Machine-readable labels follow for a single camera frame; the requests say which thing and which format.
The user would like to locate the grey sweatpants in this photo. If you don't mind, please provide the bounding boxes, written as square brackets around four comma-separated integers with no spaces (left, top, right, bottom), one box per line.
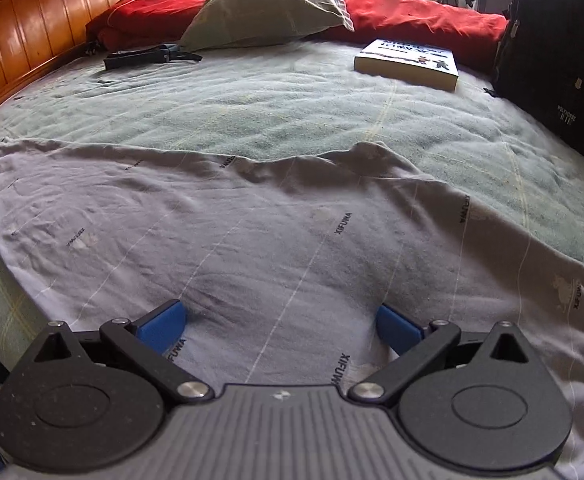
[0,141,584,479]

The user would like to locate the white blue paperback book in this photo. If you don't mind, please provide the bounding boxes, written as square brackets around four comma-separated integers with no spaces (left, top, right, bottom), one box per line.
[354,39,459,92]

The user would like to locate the red duvet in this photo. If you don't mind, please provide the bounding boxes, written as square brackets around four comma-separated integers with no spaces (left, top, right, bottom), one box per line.
[86,0,506,74]

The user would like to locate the grey-green plaid pillow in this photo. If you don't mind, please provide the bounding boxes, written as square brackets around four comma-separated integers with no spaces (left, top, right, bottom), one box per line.
[179,0,355,52]

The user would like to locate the black folded umbrella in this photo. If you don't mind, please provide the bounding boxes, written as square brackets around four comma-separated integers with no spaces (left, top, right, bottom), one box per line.
[103,44,202,70]

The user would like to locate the black backpack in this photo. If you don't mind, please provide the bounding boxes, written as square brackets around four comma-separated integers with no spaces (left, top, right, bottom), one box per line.
[491,0,584,155]

